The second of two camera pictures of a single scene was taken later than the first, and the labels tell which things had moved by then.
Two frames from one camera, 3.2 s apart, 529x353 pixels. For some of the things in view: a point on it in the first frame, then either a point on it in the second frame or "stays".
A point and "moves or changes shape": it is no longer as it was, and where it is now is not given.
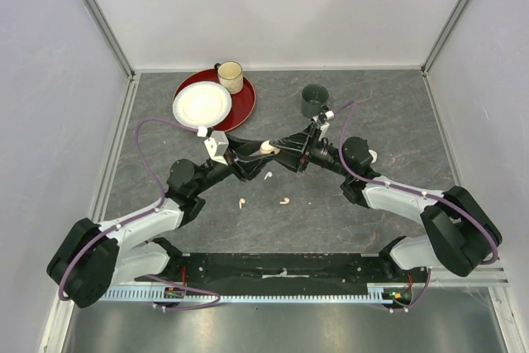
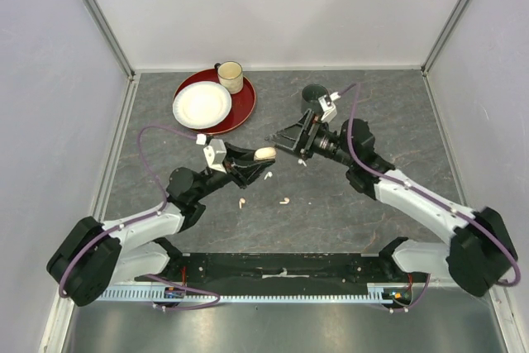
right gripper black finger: (296, 142) to (293, 135)
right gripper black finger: (289, 159) to (292, 145)
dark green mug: (313, 97) stays
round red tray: (243, 102) stays
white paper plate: (202, 103) stays
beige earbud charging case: (265, 148) moves or changes shape
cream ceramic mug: (231, 74) stays
